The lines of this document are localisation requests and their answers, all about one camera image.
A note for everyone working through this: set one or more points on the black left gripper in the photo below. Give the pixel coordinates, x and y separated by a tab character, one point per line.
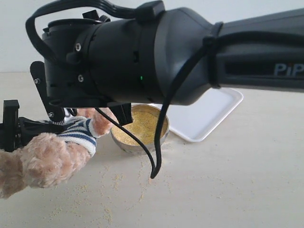
21	130

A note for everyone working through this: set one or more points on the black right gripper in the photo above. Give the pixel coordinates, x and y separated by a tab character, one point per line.
121	111

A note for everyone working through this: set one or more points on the beige teddy bear striped sweater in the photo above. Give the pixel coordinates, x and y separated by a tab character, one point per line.
50	159

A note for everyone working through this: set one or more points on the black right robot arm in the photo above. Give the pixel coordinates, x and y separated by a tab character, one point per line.
130	61

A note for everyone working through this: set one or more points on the steel bowl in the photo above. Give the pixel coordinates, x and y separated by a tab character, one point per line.
138	150

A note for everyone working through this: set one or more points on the yellow millet grain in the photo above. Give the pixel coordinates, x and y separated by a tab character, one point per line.
143	127

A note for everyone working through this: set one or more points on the white rectangular plastic tray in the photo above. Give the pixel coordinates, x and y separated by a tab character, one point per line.
195	122

